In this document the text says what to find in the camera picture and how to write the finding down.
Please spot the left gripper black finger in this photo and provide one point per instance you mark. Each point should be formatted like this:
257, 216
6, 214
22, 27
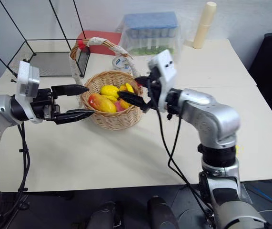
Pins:
73, 115
69, 90

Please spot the clear box with blue lid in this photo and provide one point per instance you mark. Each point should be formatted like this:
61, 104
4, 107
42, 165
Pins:
150, 31

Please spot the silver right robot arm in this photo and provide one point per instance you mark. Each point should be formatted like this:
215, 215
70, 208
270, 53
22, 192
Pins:
212, 112

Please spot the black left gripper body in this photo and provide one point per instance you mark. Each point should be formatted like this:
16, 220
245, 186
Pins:
44, 102

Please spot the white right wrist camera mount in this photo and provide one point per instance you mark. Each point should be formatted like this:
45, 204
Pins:
166, 66

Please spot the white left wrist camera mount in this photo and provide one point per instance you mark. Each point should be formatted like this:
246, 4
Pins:
26, 78

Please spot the yellow lemon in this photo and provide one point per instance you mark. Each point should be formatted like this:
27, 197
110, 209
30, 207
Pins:
109, 90

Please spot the red and yellow mango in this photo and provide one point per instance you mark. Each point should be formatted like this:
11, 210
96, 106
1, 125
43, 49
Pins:
102, 103

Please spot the cream cylinder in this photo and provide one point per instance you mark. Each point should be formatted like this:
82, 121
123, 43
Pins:
203, 26

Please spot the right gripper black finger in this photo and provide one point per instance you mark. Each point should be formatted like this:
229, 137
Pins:
144, 81
134, 100

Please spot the white and blue round object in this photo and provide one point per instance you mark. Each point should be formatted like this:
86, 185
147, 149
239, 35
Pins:
121, 64

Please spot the pink red fruit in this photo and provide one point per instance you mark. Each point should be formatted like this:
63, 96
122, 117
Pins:
121, 106

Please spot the red flat board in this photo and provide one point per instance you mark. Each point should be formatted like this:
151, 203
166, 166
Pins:
102, 43

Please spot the dark rounded shape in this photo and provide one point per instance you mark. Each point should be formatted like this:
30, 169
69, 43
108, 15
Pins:
160, 213
103, 215

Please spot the yellow orange fruit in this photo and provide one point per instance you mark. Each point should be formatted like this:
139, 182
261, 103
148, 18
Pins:
127, 87

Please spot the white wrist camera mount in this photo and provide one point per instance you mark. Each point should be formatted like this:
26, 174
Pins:
166, 66
26, 78

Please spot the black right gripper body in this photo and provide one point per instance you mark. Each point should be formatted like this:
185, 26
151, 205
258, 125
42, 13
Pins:
155, 93

